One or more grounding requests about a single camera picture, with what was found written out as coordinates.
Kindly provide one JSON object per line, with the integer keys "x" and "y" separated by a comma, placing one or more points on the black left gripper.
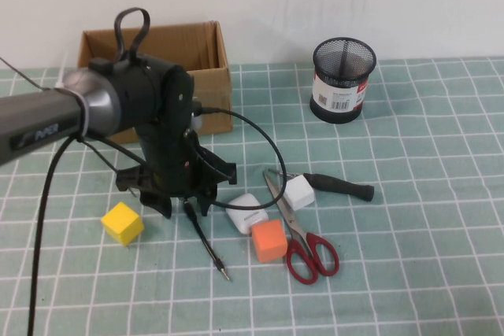
{"x": 169, "y": 163}

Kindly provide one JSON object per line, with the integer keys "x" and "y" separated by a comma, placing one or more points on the thin black precision screwdriver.
{"x": 204, "y": 239}

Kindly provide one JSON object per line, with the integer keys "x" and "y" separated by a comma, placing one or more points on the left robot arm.
{"x": 130, "y": 96}

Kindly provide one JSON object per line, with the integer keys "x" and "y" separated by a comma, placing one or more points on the yellow cube block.
{"x": 122, "y": 226}

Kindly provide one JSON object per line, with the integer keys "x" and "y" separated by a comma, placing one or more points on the white earbuds case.
{"x": 246, "y": 221}

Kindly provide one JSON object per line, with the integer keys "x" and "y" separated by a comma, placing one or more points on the orange cube block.
{"x": 269, "y": 241}

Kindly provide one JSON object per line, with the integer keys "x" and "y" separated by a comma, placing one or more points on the white cube block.
{"x": 300, "y": 195}

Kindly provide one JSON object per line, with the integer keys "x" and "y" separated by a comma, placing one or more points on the brown cardboard box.
{"x": 214, "y": 84}

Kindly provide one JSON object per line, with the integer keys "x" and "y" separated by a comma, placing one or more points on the white zip tie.
{"x": 84, "y": 115}

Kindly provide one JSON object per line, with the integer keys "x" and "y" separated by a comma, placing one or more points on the black mesh pen holder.
{"x": 338, "y": 92}

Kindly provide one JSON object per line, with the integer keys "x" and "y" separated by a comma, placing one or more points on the green checkered tablecloth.
{"x": 393, "y": 233}

